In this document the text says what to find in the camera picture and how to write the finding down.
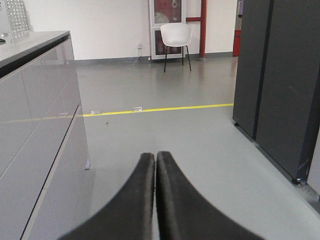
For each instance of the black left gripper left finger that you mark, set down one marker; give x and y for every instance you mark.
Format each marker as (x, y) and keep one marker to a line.
(129, 214)

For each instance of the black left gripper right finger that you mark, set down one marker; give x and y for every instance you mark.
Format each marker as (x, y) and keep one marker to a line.
(184, 214)

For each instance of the grey glossy kitchen cabinet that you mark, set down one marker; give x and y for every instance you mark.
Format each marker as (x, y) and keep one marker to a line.
(43, 145)

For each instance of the dark grey tall cabinet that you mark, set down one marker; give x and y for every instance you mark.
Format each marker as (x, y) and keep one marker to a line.
(277, 91)

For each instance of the white shell chair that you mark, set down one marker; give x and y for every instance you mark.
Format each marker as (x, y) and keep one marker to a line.
(174, 35)

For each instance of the red vertical pipe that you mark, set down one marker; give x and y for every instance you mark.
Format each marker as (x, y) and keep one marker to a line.
(203, 28)

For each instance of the white framed glass cabinet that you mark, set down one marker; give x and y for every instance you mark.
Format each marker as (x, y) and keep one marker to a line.
(163, 12)

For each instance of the perforated metal panel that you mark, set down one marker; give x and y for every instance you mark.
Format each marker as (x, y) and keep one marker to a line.
(15, 16)

